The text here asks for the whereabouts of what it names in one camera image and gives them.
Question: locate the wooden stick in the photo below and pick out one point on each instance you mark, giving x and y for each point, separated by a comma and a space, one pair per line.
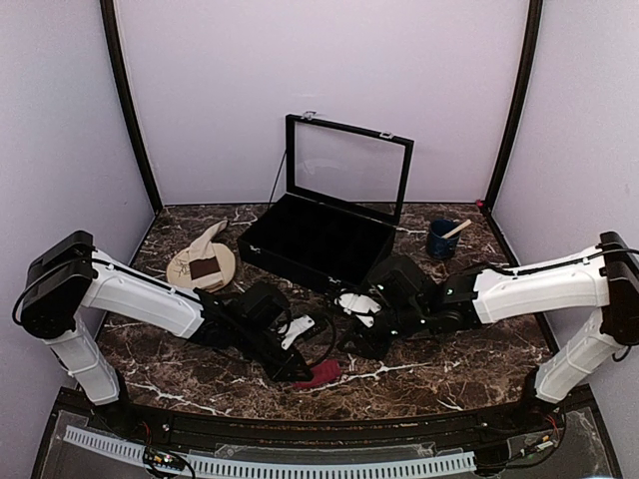
455, 231

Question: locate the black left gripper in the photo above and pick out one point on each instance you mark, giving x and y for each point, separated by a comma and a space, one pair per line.
282, 372

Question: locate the black display case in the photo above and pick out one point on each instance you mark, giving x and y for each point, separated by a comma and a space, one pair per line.
343, 199

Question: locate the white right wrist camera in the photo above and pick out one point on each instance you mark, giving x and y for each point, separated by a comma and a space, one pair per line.
354, 303

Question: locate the black left corner post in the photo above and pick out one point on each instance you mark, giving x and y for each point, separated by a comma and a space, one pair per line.
126, 100

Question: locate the black right corner post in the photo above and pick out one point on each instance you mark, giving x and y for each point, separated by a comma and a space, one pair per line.
522, 79

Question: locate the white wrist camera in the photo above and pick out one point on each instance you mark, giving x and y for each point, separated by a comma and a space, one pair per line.
288, 333
354, 303

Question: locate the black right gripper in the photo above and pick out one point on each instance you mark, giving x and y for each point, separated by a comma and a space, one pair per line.
369, 348

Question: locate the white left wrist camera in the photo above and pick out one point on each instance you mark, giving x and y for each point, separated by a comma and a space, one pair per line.
288, 333

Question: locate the black corner post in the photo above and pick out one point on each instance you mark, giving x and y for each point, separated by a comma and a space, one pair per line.
522, 79
126, 100

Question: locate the black front frame rail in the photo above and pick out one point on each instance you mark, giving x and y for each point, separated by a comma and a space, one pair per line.
482, 427

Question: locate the maroon purple striped sock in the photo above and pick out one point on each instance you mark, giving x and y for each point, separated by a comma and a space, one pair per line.
324, 373

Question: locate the dark blue mug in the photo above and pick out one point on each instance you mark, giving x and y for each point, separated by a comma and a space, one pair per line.
437, 246

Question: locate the beige cloth hat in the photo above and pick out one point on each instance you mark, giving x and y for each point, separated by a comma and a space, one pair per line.
204, 264

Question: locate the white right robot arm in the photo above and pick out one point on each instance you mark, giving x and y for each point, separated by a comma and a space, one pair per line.
604, 277

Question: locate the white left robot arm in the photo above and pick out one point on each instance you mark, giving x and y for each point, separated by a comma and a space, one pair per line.
73, 274

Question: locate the white slotted cable duct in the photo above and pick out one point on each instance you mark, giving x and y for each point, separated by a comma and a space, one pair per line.
235, 461

